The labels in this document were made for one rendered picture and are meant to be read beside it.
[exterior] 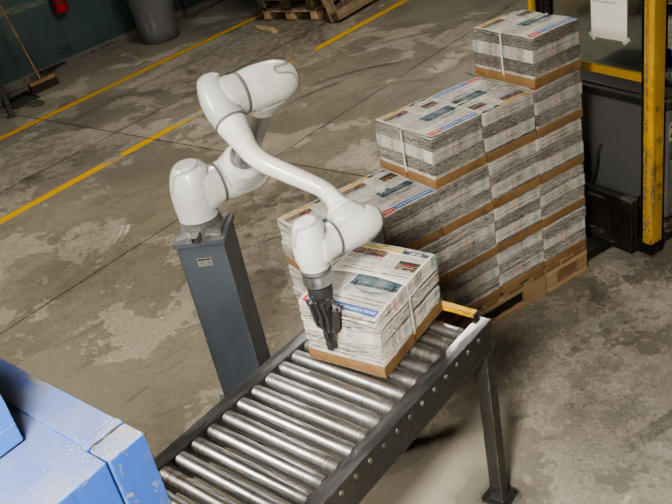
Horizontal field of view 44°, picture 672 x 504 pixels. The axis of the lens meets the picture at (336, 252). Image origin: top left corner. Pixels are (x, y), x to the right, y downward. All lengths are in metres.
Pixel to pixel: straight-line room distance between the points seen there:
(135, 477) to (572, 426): 2.35
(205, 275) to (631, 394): 1.79
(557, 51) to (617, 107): 0.72
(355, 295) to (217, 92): 0.74
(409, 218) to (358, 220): 1.08
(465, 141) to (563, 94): 0.57
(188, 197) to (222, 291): 0.41
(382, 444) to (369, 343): 0.31
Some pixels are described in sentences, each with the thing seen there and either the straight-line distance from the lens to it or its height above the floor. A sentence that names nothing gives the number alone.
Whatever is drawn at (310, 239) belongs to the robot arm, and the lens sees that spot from 2.27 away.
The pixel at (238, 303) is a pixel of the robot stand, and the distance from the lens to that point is 3.22.
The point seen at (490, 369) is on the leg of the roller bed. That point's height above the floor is 0.62.
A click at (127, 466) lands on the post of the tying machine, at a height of 1.52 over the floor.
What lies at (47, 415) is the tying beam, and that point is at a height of 1.55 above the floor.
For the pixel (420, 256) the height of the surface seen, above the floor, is 1.03.
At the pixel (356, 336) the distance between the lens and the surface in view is 2.49.
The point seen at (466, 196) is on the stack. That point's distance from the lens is 3.60.
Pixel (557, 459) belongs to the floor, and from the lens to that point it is 3.36.
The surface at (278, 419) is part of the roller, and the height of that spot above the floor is 0.80.
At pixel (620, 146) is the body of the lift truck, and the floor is 0.50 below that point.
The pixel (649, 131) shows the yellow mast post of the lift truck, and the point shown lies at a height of 0.71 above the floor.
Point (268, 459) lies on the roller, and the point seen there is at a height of 0.79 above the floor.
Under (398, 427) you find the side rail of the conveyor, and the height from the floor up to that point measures 0.78.
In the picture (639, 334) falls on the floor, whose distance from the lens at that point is 3.95.
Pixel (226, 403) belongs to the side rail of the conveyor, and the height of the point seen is 0.80.
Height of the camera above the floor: 2.40
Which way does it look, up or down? 30 degrees down
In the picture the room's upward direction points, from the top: 12 degrees counter-clockwise
